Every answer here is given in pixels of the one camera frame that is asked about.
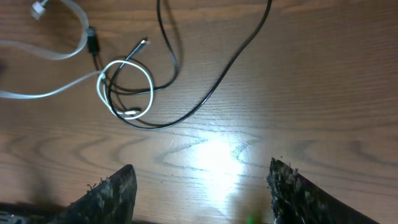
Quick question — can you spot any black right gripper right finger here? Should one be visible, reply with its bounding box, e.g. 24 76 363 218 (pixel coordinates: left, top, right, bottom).
266 158 377 224

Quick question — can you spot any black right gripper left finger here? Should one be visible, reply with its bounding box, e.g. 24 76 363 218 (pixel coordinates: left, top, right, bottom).
49 164 137 224

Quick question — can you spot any black USB cable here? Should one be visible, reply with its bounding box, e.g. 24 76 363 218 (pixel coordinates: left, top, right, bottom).
85 0 274 131

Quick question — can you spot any white USB cable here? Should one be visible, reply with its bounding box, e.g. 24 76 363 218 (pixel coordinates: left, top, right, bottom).
0 0 155 121

